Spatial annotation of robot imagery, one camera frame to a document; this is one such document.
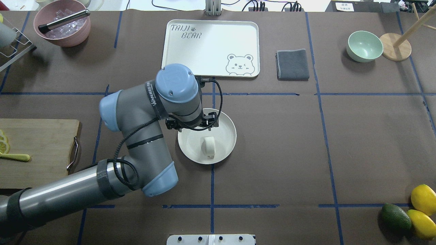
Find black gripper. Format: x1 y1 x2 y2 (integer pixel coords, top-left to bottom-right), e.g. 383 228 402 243
166 113 220 132

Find white steamed bun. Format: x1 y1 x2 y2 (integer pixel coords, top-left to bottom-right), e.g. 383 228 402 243
201 136 216 159

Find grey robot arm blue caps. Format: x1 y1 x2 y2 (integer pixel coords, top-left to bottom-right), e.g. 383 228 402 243
0 64 220 239

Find cream bear tray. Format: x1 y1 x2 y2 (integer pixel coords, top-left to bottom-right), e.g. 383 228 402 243
162 19 260 78

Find round white plate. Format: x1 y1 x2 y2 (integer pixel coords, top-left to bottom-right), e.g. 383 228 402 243
177 112 237 165

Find grey folded cloth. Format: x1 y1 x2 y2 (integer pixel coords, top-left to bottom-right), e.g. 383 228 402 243
276 49 310 81

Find black power strip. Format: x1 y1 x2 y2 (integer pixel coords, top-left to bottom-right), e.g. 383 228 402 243
242 0 304 12

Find pink bowl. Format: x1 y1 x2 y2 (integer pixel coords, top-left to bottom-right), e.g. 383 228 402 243
33 0 91 47

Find wooden cutting board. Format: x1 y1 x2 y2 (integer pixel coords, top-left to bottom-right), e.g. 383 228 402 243
0 118 80 189

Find black box with label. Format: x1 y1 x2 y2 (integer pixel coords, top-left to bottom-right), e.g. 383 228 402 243
325 0 400 13

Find mint green bowl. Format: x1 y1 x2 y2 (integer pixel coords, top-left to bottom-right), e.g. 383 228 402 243
346 31 384 63

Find yellow-green peeler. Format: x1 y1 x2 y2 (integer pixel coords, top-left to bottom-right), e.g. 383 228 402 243
0 152 31 162

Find black steel tongs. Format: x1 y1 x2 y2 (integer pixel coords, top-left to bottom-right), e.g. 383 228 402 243
37 9 90 34

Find wooden mug tree stand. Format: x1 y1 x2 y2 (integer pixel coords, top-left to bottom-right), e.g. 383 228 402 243
379 6 436 62

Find lemon slices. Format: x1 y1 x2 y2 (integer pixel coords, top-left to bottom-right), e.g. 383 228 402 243
0 130 10 153

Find green avocado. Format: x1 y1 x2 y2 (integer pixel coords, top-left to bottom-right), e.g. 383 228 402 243
380 203 412 233

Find metal cup rack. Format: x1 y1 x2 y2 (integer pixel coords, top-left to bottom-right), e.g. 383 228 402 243
0 15 37 72

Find yellow lemon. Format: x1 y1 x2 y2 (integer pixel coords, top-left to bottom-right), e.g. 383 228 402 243
406 209 436 240
410 184 436 216

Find aluminium frame post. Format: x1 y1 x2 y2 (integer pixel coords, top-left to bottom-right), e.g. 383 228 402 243
205 0 222 16

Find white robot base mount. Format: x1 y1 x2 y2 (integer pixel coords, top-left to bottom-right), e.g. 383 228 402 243
166 234 256 245

